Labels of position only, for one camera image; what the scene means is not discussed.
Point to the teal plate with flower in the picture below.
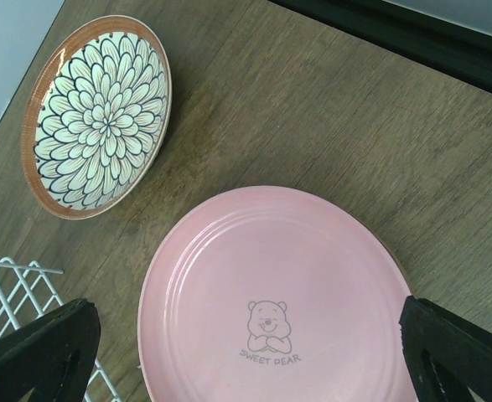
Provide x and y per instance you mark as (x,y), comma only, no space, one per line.
(400,267)

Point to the black table edge frame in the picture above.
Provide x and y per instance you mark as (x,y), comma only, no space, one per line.
(453,48)

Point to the floral plate with orange rim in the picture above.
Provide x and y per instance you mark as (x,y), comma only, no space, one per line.
(96,117)

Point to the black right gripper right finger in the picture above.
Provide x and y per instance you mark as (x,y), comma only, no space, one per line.
(448,358)

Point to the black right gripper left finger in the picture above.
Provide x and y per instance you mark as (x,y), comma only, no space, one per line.
(51,358)

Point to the pink round plate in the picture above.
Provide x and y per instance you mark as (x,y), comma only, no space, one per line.
(272,294)

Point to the white wire dish rack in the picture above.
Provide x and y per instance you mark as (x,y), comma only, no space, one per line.
(27,292)

